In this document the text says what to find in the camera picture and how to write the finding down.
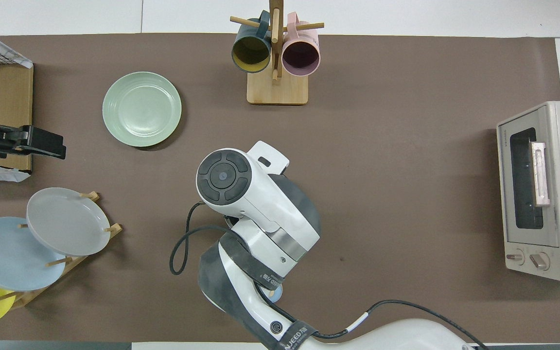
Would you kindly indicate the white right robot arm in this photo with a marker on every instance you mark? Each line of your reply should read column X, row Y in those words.
column 260, row 214

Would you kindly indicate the grey plate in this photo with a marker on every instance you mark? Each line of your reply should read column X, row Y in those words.
column 66, row 221

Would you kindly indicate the green plate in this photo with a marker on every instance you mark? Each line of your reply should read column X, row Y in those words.
column 141, row 109

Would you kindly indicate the light blue plate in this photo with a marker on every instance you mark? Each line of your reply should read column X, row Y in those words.
column 8, row 257

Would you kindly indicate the wooden plate rack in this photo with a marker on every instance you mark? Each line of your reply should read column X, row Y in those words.
column 32, row 294

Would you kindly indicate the brown wooden board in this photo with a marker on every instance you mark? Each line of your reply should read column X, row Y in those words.
column 15, row 97

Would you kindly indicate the dark teal mug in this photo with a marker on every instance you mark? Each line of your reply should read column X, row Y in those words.
column 251, row 51

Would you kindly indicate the wooden mug tree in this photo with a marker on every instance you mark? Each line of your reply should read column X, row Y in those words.
column 277, row 92

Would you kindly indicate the pink mug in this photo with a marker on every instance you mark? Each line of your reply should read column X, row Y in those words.
column 301, row 56

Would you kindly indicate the brown table mat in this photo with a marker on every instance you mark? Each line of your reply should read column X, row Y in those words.
column 382, row 170

